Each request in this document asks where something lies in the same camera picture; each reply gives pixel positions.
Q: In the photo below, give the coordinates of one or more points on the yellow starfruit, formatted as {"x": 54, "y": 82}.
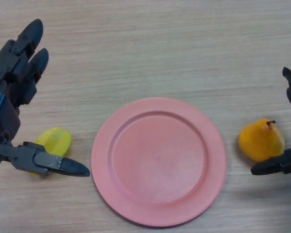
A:
{"x": 57, "y": 140}

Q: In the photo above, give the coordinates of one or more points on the yellow pear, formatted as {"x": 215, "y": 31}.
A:
{"x": 259, "y": 143}

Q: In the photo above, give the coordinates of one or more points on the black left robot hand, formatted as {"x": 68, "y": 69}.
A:
{"x": 4, "y": 116}

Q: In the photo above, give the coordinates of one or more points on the pink round plate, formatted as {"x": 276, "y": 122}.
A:
{"x": 158, "y": 165}

